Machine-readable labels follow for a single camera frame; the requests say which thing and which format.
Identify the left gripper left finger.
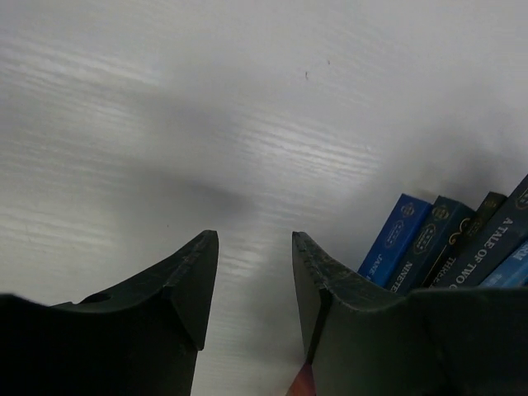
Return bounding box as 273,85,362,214
1,230,219,395

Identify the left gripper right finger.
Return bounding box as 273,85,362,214
292,232,527,395

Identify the dark red orange book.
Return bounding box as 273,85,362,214
285,363,317,396

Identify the Nineteen Eighty-Four blue book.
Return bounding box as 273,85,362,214
385,196,475,295

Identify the Animal Farm blue book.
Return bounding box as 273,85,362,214
479,241,528,288

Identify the Tale of Two Cities book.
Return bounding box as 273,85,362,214
436,179,527,289

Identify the Three Days to See book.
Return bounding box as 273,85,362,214
422,191,507,288

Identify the Jane Eyre book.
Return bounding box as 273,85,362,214
357,194,432,287

